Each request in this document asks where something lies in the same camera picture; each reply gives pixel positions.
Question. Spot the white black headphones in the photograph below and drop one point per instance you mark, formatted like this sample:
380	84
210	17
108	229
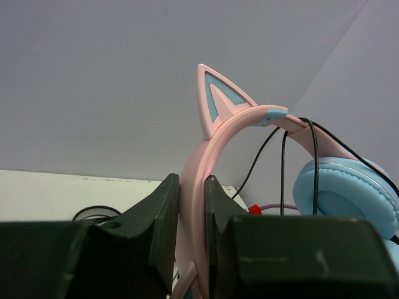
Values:
97	214

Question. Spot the pink blue cat-ear headphones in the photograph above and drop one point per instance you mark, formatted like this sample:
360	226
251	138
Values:
337	182

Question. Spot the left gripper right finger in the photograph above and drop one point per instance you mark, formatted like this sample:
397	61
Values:
292	256

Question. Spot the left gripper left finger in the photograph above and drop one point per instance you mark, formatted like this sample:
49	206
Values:
130	256

